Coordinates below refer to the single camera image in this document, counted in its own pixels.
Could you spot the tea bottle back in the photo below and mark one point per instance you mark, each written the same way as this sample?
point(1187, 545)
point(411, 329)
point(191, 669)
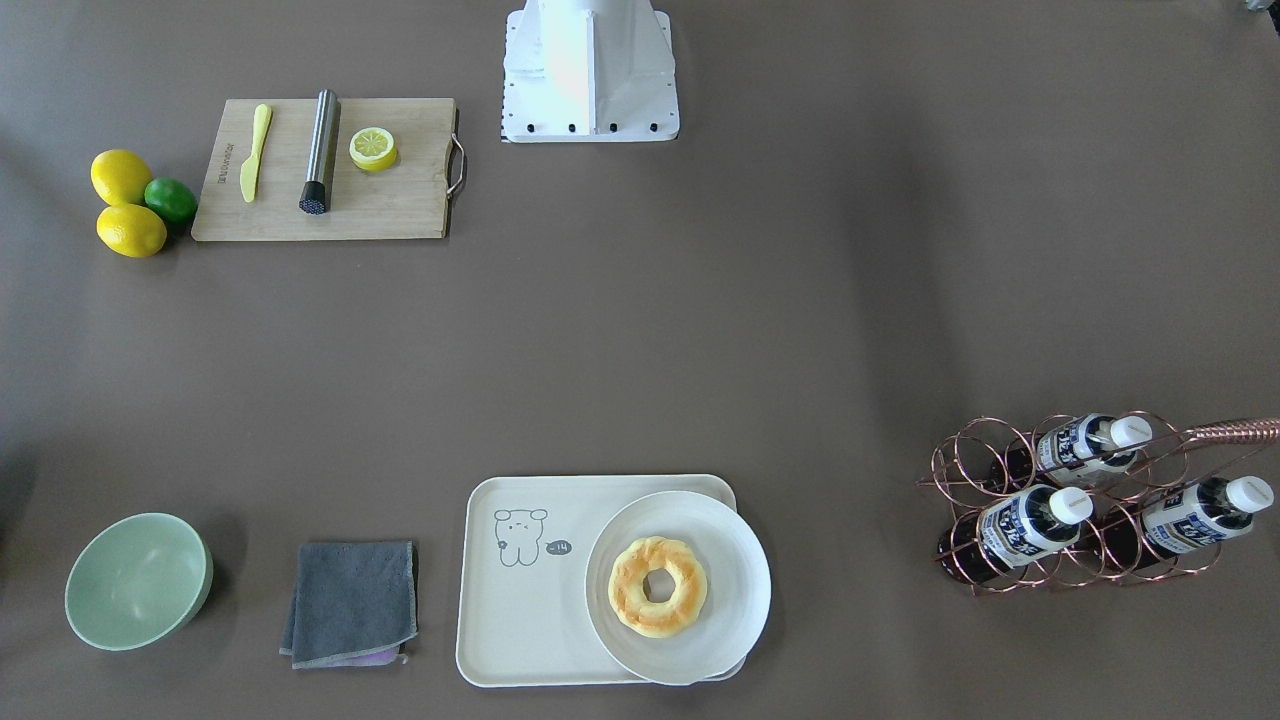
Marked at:
point(1091, 451)

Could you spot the tea bottle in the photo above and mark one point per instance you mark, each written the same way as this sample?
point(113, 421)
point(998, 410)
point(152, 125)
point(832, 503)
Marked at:
point(1211, 511)
point(1013, 533)
point(1091, 451)

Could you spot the cream tray with bunny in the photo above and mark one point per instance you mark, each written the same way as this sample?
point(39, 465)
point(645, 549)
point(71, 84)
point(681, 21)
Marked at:
point(523, 617)

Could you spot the tea bottle front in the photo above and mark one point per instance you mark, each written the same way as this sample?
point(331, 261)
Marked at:
point(1013, 533)
point(1211, 511)

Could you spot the white round plate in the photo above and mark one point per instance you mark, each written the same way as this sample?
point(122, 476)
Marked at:
point(738, 601)

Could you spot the wooden cutting board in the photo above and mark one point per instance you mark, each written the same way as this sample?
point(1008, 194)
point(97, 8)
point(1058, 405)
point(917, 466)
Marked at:
point(409, 201)

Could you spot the half lemon slice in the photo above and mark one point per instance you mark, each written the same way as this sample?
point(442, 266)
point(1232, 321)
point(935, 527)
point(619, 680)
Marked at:
point(373, 149)

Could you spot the grey folded cloth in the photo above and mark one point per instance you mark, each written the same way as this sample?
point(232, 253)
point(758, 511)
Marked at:
point(354, 604)

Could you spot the yellow plastic knife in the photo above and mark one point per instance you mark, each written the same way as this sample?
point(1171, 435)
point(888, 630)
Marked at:
point(249, 172)

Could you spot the green lime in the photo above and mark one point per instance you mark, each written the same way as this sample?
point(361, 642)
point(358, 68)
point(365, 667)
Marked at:
point(171, 200)

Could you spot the yellow lemon lower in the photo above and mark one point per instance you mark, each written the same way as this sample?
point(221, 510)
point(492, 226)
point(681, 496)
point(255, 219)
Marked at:
point(132, 230)

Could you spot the yellow lemon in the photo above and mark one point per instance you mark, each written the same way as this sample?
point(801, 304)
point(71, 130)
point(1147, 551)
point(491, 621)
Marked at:
point(132, 230)
point(120, 177)

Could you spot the green bowl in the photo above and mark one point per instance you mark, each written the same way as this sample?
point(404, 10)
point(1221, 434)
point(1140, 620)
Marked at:
point(138, 581)

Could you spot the yellow lemon upper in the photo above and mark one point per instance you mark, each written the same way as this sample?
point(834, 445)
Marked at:
point(120, 177)

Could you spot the glazed ring donut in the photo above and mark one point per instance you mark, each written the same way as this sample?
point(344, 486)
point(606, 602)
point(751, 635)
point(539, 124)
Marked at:
point(631, 604)

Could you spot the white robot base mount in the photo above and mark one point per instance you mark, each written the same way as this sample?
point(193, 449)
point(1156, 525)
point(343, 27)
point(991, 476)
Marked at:
point(589, 72)

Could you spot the copper wire bottle rack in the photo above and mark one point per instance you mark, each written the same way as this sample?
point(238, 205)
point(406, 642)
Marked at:
point(1175, 458)

